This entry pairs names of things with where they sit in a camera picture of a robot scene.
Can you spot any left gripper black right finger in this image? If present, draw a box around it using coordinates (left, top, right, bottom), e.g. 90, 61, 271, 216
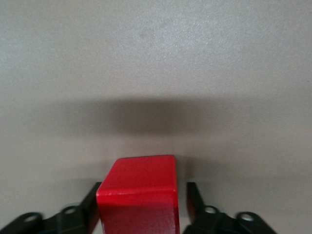
181, 182, 278, 234

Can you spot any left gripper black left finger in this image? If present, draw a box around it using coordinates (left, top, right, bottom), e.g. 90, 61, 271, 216
0, 182, 102, 234

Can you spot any red wooden cube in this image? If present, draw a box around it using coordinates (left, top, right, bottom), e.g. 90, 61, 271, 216
96, 155, 180, 234

